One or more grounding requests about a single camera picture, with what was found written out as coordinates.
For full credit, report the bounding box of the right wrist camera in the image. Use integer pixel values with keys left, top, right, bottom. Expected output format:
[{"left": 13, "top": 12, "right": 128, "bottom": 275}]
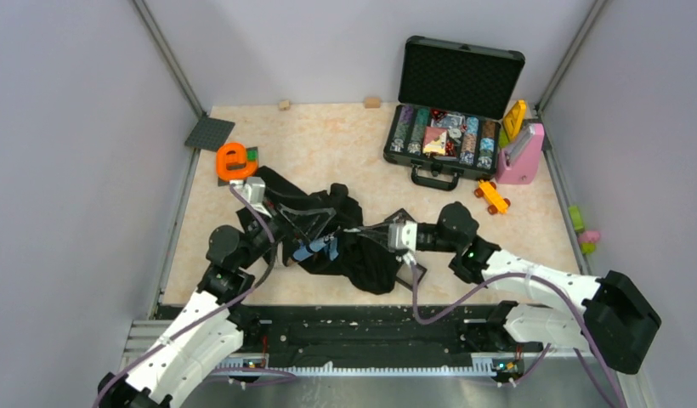
[{"left": 387, "top": 221, "right": 418, "bottom": 252}]

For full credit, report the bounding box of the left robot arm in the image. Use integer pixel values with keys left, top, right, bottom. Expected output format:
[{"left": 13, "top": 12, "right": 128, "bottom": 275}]
[{"left": 93, "top": 193, "right": 336, "bottom": 407}]

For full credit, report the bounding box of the pink box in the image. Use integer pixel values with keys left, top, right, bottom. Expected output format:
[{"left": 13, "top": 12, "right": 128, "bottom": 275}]
[{"left": 495, "top": 122, "right": 545, "bottom": 185}]

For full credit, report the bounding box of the yellow toy piece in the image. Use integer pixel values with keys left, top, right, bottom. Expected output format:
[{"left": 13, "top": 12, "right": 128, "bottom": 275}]
[{"left": 499, "top": 99, "right": 527, "bottom": 149}]

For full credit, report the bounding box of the black square frame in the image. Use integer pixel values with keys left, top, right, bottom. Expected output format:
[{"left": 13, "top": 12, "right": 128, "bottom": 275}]
[
  {"left": 384, "top": 208, "right": 416, "bottom": 224},
  {"left": 395, "top": 264, "right": 428, "bottom": 291}
]

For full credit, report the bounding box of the lower black square frame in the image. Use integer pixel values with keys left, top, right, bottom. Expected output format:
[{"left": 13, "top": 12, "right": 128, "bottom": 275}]
[{"left": 395, "top": 264, "right": 428, "bottom": 291}]

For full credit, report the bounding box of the black printed t-shirt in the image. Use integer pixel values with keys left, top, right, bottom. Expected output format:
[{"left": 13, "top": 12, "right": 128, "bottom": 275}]
[{"left": 229, "top": 167, "right": 400, "bottom": 295}]

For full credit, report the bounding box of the upper black square frame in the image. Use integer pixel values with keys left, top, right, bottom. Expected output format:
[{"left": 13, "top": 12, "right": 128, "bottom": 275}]
[{"left": 384, "top": 208, "right": 416, "bottom": 224}]

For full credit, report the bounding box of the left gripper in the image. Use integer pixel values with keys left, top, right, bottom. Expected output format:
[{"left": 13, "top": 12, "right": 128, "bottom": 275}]
[{"left": 238, "top": 187, "right": 336, "bottom": 269}]

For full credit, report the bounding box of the dark grey lego baseplate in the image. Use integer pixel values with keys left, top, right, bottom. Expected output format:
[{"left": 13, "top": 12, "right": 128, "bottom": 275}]
[{"left": 184, "top": 116, "right": 235, "bottom": 152}]

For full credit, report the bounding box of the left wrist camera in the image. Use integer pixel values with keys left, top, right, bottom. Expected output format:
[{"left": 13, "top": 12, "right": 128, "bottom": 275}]
[{"left": 241, "top": 176, "right": 266, "bottom": 206}]

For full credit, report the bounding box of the green and pink toy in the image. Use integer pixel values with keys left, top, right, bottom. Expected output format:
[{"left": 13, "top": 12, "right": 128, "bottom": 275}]
[{"left": 567, "top": 205, "right": 601, "bottom": 255}]

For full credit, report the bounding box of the yellow toy car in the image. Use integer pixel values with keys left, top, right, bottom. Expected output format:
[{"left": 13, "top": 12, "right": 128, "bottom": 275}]
[{"left": 473, "top": 180, "right": 511, "bottom": 215}]

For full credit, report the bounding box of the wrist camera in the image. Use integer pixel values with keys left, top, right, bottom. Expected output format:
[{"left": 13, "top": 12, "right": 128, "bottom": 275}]
[
  {"left": 387, "top": 221, "right": 418, "bottom": 252},
  {"left": 241, "top": 176, "right": 266, "bottom": 206}
]

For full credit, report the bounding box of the orange tape dispenser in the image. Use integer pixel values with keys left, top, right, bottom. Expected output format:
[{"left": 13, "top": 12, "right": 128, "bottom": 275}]
[{"left": 215, "top": 142, "right": 258, "bottom": 184}]

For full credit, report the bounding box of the black poker chip case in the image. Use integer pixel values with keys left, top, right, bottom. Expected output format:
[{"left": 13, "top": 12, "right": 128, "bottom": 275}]
[{"left": 382, "top": 36, "right": 525, "bottom": 191}]

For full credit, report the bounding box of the small wooden block right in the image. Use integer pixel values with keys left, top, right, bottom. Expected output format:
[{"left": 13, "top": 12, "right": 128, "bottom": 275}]
[{"left": 363, "top": 97, "right": 382, "bottom": 109}]

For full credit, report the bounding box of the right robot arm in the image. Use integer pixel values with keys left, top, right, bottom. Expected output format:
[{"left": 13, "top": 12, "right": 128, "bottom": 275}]
[{"left": 348, "top": 201, "right": 662, "bottom": 375}]

